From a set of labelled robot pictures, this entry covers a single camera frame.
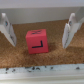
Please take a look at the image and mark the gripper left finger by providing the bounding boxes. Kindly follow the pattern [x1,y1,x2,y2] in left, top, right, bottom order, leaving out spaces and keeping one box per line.
[0,12,18,48]

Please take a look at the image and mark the white cabinet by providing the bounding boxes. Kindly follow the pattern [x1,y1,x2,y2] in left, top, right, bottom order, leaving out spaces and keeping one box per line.
[0,0,84,26]

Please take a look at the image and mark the pink block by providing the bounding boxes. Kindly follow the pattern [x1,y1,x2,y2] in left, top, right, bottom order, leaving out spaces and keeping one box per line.
[25,28,50,55]

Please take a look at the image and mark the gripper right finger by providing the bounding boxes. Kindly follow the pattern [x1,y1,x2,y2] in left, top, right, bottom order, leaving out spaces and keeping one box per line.
[61,12,84,50]

